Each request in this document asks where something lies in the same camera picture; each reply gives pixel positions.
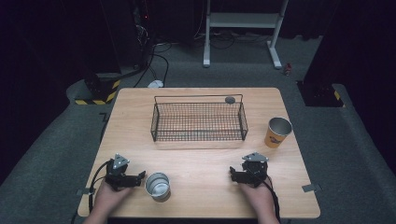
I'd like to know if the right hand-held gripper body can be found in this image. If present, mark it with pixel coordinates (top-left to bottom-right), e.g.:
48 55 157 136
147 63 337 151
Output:
241 151 270 189

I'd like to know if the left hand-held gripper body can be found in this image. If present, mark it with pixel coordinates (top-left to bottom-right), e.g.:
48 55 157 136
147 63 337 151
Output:
105 153 140 191

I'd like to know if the silver metal cup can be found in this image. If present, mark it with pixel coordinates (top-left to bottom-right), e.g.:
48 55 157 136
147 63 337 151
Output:
145 172 172 201

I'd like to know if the orange paper cup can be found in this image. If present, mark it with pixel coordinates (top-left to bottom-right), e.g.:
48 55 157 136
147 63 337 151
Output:
263 116 293 149

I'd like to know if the black wire basket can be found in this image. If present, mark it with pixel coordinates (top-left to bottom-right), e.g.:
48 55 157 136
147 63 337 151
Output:
150 93 249 143

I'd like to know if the person's right hand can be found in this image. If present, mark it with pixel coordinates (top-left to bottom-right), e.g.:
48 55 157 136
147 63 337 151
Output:
238 176 276 217

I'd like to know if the person's left hand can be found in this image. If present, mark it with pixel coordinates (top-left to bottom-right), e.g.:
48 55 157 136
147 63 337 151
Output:
92 179 134 216

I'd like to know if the black yellow striped base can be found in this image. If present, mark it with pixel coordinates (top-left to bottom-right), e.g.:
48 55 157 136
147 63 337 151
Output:
74 72 121 106

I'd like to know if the black column base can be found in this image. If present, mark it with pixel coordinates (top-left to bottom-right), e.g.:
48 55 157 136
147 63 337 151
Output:
296 79 347 108

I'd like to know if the black equipment rack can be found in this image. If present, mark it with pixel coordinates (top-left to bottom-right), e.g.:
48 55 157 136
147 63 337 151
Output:
130 0 157 71

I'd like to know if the white metal stand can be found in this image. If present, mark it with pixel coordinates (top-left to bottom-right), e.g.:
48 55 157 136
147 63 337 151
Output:
202 0 290 70

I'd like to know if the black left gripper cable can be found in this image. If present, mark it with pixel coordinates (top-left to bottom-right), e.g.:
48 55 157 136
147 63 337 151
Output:
88 160 112 215

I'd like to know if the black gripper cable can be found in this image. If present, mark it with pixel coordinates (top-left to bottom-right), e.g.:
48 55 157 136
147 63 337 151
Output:
88 160 112 215
261 177 281 224

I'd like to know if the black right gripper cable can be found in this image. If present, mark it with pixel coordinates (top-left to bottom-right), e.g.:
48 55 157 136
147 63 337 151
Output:
261 177 281 224

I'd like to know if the black floor cable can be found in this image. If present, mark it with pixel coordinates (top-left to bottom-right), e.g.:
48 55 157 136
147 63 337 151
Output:
133 43 173 89

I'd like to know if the tangle of black cables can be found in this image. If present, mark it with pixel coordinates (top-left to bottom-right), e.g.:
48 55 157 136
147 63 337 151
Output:
193 28 273 51

